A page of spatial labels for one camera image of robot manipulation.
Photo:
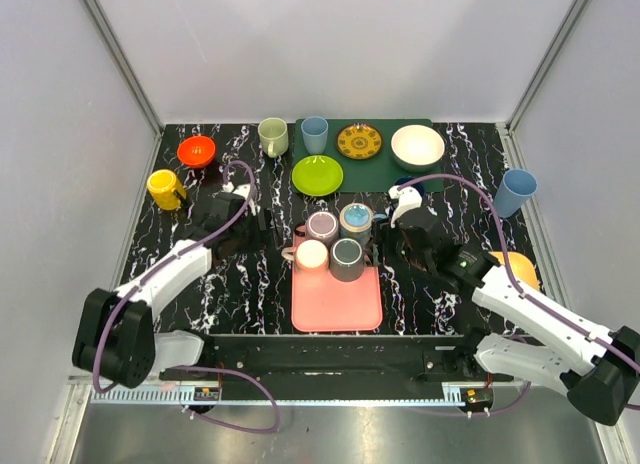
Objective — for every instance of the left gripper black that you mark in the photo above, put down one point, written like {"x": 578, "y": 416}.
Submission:
{"x": 260, "y": 226}

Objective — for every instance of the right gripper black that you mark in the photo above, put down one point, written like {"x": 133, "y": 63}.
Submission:
{"x": 381, "y": 234}

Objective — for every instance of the grey mug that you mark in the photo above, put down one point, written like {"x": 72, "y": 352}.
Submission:
{"x": 348, "y": 260}

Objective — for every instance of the pink mug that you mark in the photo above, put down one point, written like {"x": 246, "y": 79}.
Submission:
{"x": 309, "y": 256}

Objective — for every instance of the navy blue mug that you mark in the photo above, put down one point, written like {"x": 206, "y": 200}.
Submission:
{"x": 417, "y": 186}

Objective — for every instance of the light green mug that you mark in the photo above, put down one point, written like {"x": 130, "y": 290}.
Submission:
{"x": 273, "y": 135}

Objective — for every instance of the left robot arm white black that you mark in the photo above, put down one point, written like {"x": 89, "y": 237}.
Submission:
{"x": 116, "y": 339}

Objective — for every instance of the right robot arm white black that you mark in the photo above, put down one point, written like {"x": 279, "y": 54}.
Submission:
{"x": 594, "y": 367}

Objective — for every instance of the light blue mug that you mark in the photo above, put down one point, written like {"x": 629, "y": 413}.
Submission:
{"x": 356, "y": 221}

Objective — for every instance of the purple mug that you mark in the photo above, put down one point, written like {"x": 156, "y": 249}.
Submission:
{"x": 322, "y": 226}

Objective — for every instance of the yellow mug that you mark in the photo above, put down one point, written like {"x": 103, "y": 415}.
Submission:
{"x": 166, "y": 190}

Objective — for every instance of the pink tray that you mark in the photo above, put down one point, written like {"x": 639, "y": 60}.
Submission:
{"x": 321, "y": 303}

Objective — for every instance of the lime green plate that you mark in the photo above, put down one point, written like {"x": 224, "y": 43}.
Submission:
{"x": 317, "y": 176}

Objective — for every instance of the red bowl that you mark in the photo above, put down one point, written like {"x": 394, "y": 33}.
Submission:
{"x": 197, "y": 151}

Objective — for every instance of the dark green mat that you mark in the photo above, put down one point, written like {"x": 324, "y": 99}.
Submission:
{"x": 375, "y": 175}

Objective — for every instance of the white bowl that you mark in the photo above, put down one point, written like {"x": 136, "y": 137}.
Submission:
{"x": 417, "y": 148}

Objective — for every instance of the yellow patterned plate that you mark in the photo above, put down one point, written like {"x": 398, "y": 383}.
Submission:
{"x": 359, "y": 141}

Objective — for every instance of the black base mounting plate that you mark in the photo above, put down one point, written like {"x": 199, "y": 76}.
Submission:
{"x": 432, "y": 358}

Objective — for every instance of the blue cup on mat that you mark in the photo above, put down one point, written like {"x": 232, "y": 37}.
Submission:
{"x": 315, "y": 131}

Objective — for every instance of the yellow orange bowl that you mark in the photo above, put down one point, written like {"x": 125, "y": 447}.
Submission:
{"x": 523, "y": 269}

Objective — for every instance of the blue cup at right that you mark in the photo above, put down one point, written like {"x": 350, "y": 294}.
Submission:
{"x": 516, "y": 187}

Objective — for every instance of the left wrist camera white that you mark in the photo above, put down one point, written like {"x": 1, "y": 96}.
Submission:
{"x": 244, "y": 191}

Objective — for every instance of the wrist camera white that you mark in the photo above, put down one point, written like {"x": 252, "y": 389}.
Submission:
{"x": 403, "y": 200}
{"x": 244, "y": 191}

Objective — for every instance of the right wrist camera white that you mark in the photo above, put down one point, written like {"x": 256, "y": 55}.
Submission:
{"x": 403, "y": 200}

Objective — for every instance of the left aluminium frame post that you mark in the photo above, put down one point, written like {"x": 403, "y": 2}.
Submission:
{"x": 105, "y": 30}

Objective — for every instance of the aluminium frame post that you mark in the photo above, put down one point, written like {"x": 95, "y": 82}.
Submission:
{"x": 105, "y": 30}
{"x": 568, "y": 24}

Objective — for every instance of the front aluminium rail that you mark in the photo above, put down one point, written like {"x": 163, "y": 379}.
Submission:
{"x": 307, "y": 390}

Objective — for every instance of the right aluminium frame post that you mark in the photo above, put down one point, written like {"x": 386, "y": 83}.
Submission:
{"x": 568, "y": 24}

